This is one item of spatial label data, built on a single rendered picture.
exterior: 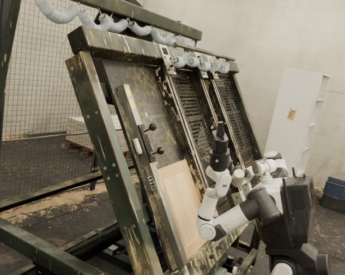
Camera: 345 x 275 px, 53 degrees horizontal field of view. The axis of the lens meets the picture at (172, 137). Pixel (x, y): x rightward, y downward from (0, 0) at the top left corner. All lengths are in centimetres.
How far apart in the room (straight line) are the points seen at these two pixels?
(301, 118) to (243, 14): 289
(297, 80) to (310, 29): 173
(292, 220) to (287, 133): 407
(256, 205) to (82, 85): 94
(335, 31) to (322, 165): 244
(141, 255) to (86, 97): 74
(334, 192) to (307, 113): 134
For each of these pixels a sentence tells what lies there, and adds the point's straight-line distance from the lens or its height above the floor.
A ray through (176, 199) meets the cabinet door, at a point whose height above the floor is 114.
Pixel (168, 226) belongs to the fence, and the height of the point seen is 107.
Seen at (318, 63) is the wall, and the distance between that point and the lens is 713.
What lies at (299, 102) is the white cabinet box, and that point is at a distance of 572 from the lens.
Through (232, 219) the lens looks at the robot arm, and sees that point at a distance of 164.
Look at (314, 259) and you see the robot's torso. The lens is 188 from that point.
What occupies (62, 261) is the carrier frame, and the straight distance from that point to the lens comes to 196.
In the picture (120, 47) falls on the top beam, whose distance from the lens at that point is 181.
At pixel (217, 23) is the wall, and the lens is 792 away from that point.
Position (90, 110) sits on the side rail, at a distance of 161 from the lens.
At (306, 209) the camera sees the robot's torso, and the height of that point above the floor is 130.
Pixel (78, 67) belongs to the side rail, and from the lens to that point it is 165.
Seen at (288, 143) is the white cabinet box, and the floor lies 91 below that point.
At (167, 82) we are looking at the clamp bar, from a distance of 215.
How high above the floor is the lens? 186
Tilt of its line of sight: 12 degrees down
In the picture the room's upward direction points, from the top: 10 degrees clockwise
